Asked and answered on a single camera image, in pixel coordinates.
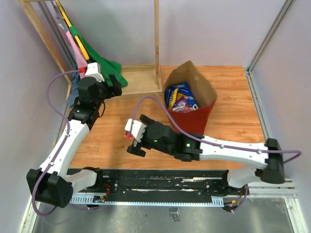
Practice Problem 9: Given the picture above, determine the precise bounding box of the purple candy bag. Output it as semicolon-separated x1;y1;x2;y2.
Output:
172;97;193;113

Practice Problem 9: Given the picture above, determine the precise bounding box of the red brown paper bag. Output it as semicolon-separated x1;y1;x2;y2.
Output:
164;61;217;134

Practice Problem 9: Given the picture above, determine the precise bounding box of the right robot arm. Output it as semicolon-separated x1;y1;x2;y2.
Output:
125;115;285;194

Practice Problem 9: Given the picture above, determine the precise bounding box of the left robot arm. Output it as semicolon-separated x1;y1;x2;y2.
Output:
26;74;122;213

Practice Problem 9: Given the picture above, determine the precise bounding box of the blue chips bag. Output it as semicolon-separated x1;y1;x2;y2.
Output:
164;81;199;111

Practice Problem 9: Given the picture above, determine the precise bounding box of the green cloth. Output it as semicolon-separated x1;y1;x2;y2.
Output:
61;6;128;87

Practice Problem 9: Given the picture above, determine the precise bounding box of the wooden clothes rack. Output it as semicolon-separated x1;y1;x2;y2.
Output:
19;0;163;100

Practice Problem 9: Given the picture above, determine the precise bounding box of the blue grey cloth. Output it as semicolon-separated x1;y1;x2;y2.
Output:
67;72;80;108

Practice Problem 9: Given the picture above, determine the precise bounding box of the pink cloth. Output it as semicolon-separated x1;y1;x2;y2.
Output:
66;31;87;68

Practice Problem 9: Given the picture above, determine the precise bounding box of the yellow hanger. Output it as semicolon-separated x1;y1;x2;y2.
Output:
55;0;89;60

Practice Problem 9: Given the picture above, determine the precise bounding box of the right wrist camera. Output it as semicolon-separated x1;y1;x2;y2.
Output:
124;118;147;142

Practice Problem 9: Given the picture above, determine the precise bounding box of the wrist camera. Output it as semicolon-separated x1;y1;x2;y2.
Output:
85;62;105;82
124;118;147;142

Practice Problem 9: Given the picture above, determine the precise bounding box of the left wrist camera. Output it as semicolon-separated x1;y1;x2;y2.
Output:
85;62;105;82

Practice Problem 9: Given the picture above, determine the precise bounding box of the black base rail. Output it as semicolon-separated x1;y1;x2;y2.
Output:
75;169;249;200

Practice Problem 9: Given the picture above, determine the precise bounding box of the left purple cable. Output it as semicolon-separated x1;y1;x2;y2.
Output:
33;68;103;216

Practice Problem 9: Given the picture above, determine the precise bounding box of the grey slotted cable duct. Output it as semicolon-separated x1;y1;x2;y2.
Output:
69;194;225;208

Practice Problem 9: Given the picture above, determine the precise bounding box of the left aluminium frame post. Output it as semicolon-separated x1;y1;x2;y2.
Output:
38;0;75;68

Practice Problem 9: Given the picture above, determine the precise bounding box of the aluminium frame post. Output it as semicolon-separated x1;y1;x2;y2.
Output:
246;0;296;73
38;0;75;68

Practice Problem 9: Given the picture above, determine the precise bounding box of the front aluminium rail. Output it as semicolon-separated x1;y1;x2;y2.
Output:
248;179;297;199

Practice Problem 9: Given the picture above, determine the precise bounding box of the right aluminium frame post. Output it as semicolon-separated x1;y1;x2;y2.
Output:
246;0;296;73

